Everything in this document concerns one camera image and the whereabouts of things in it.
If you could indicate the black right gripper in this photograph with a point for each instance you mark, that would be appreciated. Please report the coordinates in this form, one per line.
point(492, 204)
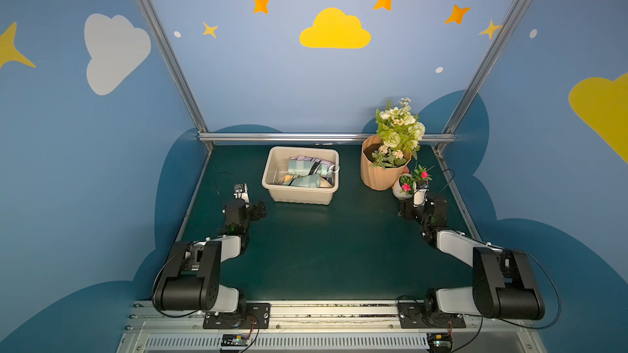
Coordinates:
point(407, 208)

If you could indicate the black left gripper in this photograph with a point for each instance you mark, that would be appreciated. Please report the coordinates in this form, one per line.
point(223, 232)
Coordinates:
point(255, 210)

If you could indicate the mint green umbrella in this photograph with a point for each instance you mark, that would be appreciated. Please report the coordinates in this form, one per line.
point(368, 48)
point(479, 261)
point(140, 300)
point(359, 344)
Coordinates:
point(311, 167)
point(311, 181)

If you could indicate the lilac purple umbrella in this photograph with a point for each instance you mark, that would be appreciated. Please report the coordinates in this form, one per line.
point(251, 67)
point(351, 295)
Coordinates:
point(314, 160)

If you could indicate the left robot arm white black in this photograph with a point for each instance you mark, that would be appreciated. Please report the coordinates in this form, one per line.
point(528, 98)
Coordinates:
point(189, 281)

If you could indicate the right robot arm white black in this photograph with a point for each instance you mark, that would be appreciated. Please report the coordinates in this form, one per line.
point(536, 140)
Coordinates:
point(503, 285)

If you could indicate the beige plastic storage box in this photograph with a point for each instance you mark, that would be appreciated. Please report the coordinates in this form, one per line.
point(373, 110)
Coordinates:
point(275, 175)

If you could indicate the small white pot pink flowers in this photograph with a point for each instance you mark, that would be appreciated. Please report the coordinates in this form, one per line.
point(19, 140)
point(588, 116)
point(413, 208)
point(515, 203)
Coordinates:
point(409, 183)

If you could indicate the terracotta pot with white flowers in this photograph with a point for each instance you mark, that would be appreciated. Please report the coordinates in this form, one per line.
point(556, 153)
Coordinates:
point(386, 154)

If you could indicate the left circuit board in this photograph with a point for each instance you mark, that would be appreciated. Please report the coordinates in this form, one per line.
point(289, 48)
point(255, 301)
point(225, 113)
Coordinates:
point(234, 341)

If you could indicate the circuit board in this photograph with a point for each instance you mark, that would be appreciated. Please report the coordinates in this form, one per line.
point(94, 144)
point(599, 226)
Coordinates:
point(234, 341)
point(439, 343)

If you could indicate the right circuit board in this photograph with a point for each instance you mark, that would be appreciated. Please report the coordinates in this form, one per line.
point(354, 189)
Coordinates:
point(439, 343)

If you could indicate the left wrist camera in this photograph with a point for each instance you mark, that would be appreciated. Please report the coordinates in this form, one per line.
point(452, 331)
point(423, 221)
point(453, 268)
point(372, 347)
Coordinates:
point(241, 192)

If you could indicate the aluminium frame back bar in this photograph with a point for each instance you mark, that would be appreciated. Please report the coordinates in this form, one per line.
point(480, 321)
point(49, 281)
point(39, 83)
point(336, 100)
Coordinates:
point(282, 137)

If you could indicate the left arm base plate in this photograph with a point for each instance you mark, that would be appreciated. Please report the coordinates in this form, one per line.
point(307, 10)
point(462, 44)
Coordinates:
point(257, 315)

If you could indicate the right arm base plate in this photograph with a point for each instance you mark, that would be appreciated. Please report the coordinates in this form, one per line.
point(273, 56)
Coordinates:
point(409, 316)

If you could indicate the aluminium mounting rail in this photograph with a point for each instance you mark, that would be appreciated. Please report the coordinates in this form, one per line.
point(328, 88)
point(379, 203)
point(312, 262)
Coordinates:
point(322, 326)

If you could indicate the aluminium frame right post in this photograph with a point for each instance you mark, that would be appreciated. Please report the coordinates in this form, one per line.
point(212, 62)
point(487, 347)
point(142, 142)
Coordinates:
point(510, 22)

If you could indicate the aluminium frame post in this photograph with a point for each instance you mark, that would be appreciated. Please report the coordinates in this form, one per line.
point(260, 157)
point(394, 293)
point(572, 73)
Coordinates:
point(510, 22)
point(158, 33)

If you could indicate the aluminium frame left post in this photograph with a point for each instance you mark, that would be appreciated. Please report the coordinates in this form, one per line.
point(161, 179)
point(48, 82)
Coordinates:
point(158, 33)

